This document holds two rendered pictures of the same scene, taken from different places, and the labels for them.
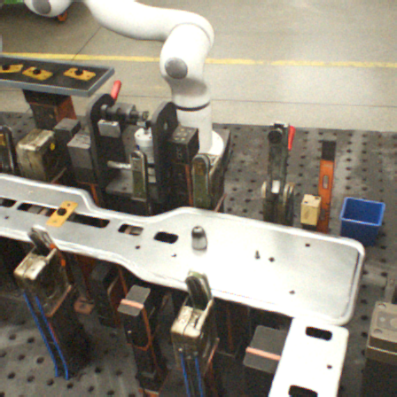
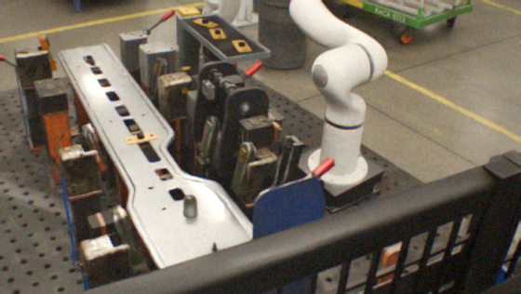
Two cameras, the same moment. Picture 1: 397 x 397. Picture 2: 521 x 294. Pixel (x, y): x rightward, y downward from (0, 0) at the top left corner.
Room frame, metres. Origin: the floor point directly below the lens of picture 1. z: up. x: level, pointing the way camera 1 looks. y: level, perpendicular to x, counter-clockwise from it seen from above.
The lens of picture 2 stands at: (0.11, -0.64, 1.76)
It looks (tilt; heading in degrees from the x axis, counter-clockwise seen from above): 31 degrees down; 34
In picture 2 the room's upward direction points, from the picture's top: 4 degrees clockwise
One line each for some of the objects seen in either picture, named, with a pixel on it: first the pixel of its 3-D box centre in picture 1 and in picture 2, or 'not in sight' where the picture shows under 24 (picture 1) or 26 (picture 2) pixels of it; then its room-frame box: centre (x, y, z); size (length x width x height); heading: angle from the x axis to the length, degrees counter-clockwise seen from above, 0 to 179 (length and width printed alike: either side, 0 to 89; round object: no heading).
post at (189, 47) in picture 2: not in sight; (189, 74); (1.47, 0.62, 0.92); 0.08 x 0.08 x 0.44; 65
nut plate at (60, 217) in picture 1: (61, 212); (140, 136); (0.96, 0.32, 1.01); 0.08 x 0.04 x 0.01; 155
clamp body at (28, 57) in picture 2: not in sight; (38, 99); (1.04, 0.93, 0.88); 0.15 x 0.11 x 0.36; 155
